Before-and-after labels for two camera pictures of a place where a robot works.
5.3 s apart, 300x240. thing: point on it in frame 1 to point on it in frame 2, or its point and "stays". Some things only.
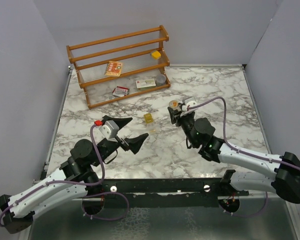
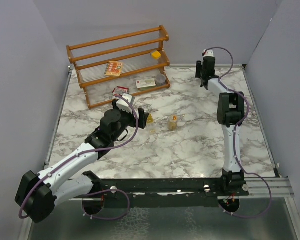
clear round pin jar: x=160 y=79 stays
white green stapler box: x=145 y=84 stays
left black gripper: x=134 y=143 to x=142 y=116
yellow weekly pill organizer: x=148 y=118 stays
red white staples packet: x=120 y=91 stays
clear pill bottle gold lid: x=174 y=104 to x=172 y=123
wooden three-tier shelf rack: x=115 y=69 stays
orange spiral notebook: x=113 y=69 stays
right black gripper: x=173 y=114 to x=198 y=67
